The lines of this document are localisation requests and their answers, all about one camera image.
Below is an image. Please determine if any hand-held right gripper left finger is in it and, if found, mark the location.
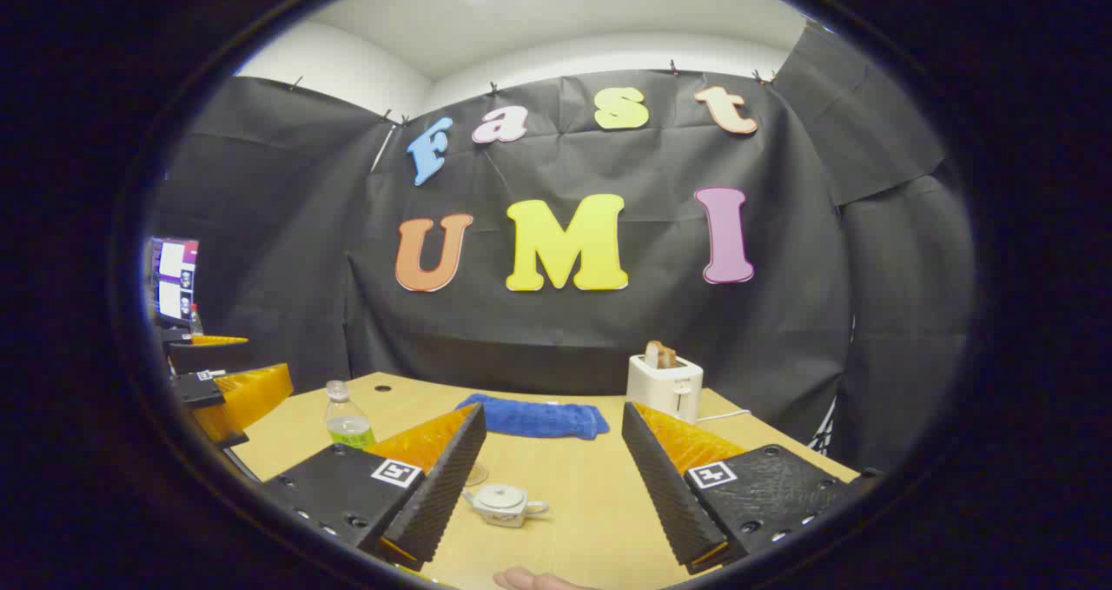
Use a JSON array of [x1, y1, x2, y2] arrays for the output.
[[263, 403, 487, 572]]

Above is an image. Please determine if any blue towel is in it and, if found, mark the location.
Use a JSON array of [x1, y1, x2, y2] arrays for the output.
[[456, 394, 611, 441]]

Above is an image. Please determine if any computer monitor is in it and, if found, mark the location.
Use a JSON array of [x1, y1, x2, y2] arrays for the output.
[[149, 237, 200, 327]]

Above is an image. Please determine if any white toaster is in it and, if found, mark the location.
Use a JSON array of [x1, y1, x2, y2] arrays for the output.
[[626, 354, 704, 424]]

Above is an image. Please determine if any green label water bottle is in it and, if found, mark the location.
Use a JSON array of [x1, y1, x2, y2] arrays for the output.
[[325, 380, 377, 449]]

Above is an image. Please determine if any white teacup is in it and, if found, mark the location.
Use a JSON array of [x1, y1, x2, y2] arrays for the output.
[[463, 491, 550, 528]]

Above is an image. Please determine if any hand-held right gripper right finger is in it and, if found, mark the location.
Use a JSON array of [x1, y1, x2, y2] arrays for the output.
[[621, 401, 883, 575]]

